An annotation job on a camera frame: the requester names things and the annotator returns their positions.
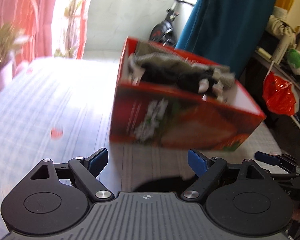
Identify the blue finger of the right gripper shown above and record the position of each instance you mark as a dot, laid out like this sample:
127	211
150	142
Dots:
267	158

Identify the grey black clothes pile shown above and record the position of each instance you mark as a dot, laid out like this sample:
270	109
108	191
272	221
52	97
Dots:
162	67

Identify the green plush toy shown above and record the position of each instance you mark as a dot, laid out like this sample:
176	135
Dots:
293	60

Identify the red plastic bag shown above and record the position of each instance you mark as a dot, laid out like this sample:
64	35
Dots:
280	96

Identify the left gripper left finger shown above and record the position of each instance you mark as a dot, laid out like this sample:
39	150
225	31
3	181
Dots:
97	162

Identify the blue plaid bed sheet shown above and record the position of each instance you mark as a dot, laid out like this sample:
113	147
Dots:
61	108

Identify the teal curtain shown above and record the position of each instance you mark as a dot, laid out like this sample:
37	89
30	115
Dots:
226	31

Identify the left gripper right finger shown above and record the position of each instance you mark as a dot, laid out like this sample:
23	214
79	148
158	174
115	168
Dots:
198	162

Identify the red strawberry cardboard box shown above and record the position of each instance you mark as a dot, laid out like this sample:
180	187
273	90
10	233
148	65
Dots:
165	116

